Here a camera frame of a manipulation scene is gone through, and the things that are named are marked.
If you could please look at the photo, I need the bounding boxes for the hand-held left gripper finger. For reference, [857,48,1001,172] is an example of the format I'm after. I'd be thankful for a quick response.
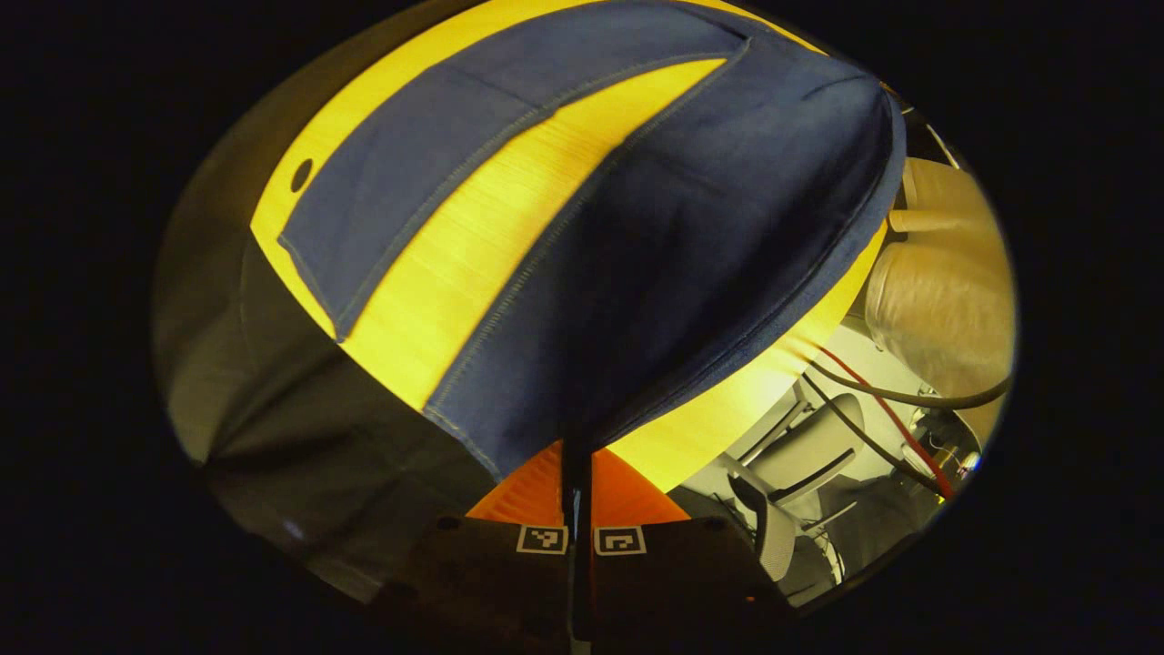
[580,446,803,649]
[382,441,577,649]

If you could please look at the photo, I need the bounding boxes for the blue denim jeans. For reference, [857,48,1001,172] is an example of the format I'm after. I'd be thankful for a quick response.
[277,0,908,483]

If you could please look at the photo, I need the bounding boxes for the grey office chair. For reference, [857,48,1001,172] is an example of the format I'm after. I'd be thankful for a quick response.
[709,391,874,588]

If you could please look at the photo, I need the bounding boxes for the black backdrop cloth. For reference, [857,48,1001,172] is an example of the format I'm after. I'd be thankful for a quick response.
[153,155,497,606]

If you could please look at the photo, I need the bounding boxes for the black cable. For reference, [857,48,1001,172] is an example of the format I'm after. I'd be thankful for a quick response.
[802,371,942,497]

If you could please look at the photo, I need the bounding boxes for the red cable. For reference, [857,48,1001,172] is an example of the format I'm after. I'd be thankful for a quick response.
[817,344,956,501]

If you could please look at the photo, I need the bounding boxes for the grey cable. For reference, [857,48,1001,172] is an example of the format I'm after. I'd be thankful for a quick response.
[808,362,1012,410]

